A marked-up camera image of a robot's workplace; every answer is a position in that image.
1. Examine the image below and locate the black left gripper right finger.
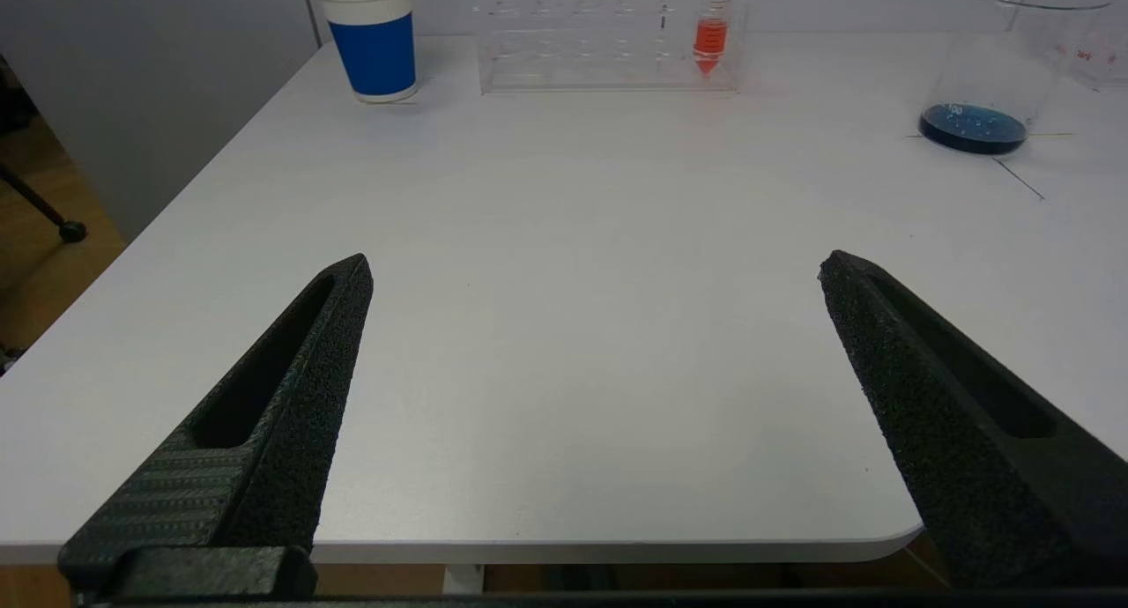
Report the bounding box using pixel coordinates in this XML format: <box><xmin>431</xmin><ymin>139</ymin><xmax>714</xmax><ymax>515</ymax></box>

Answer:
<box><xmin>818</xmin><ymin>249</ymin><xmax>1128</xmax><ymax>589</ymax></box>

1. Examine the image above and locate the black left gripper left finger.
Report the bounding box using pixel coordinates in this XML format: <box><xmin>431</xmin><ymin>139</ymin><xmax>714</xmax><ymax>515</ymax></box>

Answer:
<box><xmin>57</xmin><ymin>254</ymin><xmax>375</xmax><ymax>598</ymax></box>

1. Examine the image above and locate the clear glass beaker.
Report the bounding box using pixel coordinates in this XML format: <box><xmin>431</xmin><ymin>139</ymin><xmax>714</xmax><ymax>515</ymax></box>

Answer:
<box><xmin>917</xmin><ymin>0</ymin><xmax>1114</xmax><ymax>157</ymax></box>

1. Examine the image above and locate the clear acrylic test tube rack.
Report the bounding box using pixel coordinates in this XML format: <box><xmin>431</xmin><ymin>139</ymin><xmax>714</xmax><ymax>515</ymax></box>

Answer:
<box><xmin>1049</xmin><ymin>0</ymin><xmax>1128</xmax><ymax>91</ymax></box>
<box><xmin>473</xmin><ymin>0</ymin><xmax>750</xmax><ymax>95</ymax></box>

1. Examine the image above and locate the test tube with red pigment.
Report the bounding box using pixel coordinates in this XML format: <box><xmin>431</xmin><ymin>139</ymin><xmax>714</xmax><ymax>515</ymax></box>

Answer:
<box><xmin>692</xmin><ymin>0</ymin><xmax>735</xmax><ymax>77</ymax></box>

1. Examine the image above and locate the black office chair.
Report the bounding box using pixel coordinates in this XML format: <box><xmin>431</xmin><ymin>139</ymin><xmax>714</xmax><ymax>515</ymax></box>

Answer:
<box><xmin>0</xmin><ymin>163</ymin><xmax>89</xmax><ymax>245</ymax></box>

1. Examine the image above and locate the blue sleeved white paper cup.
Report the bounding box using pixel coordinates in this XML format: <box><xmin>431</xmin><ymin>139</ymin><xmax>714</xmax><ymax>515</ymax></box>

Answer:
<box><xmin>315</xmin><ymin>0</ymin><xmax>418</xmax><ymax>105</ymax></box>

